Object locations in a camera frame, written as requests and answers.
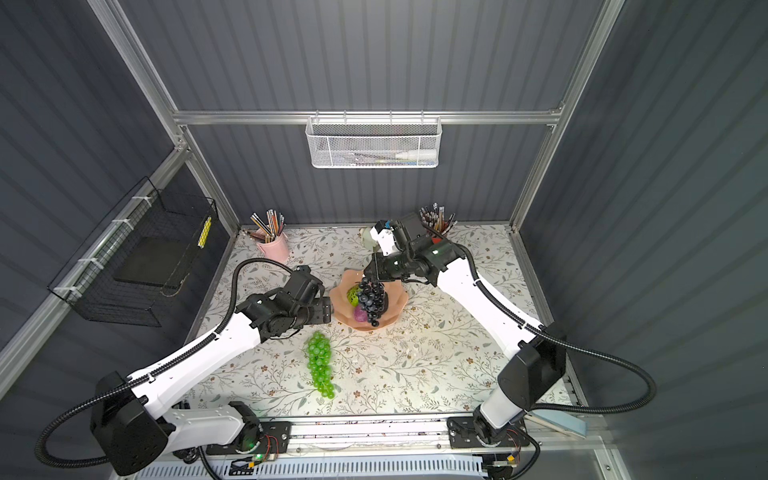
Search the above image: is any pink faceted fruit bowl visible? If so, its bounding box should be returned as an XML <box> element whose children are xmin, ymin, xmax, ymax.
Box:
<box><xmin>330</xmin><ymin>270</ymin><xmax>409</xmax><ymax>331</ymax></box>

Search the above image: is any green grape bunch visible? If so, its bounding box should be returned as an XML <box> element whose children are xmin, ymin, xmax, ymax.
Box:
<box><xmin>306</xmin><ymin>332</ymin><xmax>335</xmax><ymax>399</ymax></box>

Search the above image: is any dark purple grape bunch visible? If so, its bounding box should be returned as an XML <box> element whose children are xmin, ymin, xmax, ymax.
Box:
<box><xmin>357</xmin><ymin>277</ymin><xmax>388</xmax><ymax>328</ymax></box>

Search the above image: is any green custard apple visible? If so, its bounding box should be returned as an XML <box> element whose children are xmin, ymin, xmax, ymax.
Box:
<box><xmin>346</xmin><ymin>284</ymin><xmax>360</xmax><ymax>307</ymax></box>

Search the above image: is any purple fig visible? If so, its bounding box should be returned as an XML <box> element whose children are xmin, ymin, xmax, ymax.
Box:
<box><xmin>353</xmin><ymin>306</ymin><xmax>369</xmax><ymax>323</ymax></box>

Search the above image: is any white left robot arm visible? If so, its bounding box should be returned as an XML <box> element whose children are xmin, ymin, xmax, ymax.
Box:
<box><xmin>91</xmin><ymin>265</ymin><xmax>332</xmax><ymax>476</ymax></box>

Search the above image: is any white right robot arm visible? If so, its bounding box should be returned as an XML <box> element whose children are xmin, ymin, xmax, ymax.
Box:
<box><xmin>364</xmin><ymin>220</ymin><xmax>566</xmax><ymax>439</ymax></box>

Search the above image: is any small green tape dispenser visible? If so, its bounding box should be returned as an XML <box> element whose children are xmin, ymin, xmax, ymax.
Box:
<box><xmin>359</xmin><ymin>226</ymin><xmax>379</xmax><ymax>251</ymax></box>

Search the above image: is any pink pencil cup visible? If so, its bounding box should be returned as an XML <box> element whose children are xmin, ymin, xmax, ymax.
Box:
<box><xmin>257</xmin><ymin>233</ymin><xmax>290</xmax><ymax>264</ymax></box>

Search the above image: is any floral table mat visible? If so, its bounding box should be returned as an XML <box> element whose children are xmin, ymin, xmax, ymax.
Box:
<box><xmin>183</xmin><ymin>224</ymin><xmax>537</xmax><ymax>417</ymax></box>

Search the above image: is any light blue pad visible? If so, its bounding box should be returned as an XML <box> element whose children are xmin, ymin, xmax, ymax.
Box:
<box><xmin>527</xmin><ymin>410</ymin><xmax>588</xmax><ymax>438</ymax></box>

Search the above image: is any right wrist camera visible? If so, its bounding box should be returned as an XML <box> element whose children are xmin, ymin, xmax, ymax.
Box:
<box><xmin>370</xmin><ymin>220</ymin><xmax>400</xmax><ymax>256</ymax></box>

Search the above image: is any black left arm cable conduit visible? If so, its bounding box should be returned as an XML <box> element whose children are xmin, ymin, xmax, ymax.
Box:
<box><xmin>34</xmin><ymin>257</ymin><xmax>295</xmax><ymax>470</ymax></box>

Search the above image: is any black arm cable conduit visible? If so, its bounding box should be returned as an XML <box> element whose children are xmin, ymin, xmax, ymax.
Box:
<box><xmin>443</xmin><ymin>239</ymin><xmax>658</xmax><ymax>415</ymax></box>
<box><xmin>34</xmin><ymin>257</ymin><xmax>295</xmax><ymax>470</ymax></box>

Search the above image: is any white wire mesh basket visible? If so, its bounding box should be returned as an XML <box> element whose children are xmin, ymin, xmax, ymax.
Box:
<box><xmin>305</xmin><ymin>117</ymin><xmax>443</xmax><ymax>169</ymax></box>

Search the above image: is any black wire wall basket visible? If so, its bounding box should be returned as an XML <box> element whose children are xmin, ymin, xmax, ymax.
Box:
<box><xmin>48</xmin><ymin>181</ymin><xmax>218</xmax><ymax>327</ymax></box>

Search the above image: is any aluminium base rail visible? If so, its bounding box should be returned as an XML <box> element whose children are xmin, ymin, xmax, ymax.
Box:
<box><xmin>196</xmin><ymin>413</ymin><xmax>610</xmax><ymax>459</ymax></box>

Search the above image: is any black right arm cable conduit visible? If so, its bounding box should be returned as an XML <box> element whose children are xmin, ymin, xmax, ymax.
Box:
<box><xmin>443</xmin><ymin>239</ymin><xmax>658</xmax><ymax>415</ymax></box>

